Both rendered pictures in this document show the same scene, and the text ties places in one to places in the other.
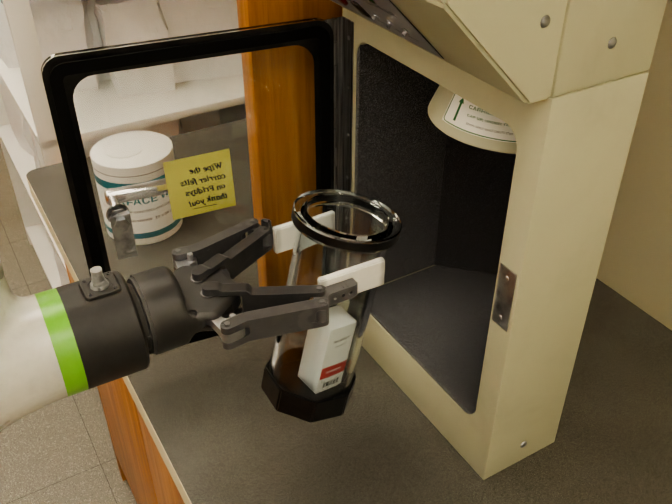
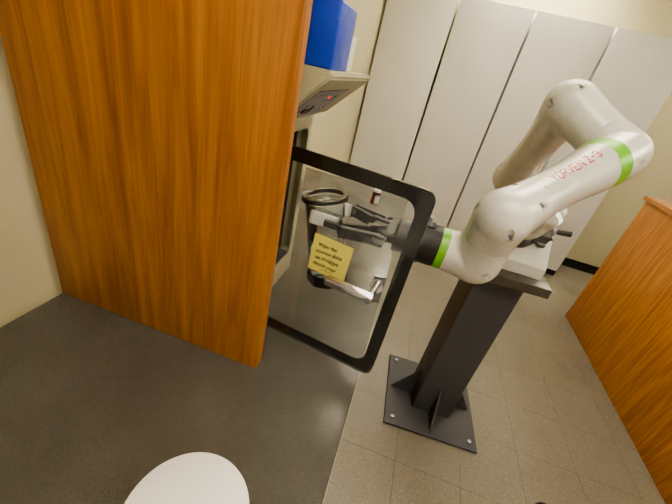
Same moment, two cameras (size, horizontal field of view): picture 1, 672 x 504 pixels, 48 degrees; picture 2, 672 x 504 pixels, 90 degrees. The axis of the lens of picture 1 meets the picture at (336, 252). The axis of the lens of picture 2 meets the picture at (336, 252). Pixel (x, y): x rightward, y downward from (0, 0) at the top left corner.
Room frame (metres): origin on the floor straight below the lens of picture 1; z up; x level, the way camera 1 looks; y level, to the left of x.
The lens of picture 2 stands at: (1.14, 0.50, 1.53)
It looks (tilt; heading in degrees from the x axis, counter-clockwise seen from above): 29 degrees down; 220
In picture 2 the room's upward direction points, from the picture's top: 14 degrees clockwise
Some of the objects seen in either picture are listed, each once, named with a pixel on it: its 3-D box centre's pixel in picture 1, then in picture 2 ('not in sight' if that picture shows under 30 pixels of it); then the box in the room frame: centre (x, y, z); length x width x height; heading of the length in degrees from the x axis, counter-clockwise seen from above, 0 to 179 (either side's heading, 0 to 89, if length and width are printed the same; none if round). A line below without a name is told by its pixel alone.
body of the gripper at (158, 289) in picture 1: (186, 300); not in sight; (0.53, 0.14, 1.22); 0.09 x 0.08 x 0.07; 119
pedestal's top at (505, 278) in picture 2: not in sight; (500, 263); (-0.32, 0.19, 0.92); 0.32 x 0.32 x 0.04; 34
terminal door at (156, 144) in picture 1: (212, 202); (322, 267); (0.74, 0.14, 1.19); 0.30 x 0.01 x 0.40; 113
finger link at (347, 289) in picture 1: (336, 300); not in sight; (0.53, 0.00, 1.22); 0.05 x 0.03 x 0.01; 119
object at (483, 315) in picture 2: not in sight; (458, 341); (-0.32, 0.19, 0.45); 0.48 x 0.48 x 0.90; 34
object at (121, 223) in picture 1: (123, 234); not in sight; (0.69, 0.24, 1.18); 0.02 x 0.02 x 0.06; 23
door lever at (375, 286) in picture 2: not in sight; (353, 285); (0.74, 0.22, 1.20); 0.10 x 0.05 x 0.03; 113
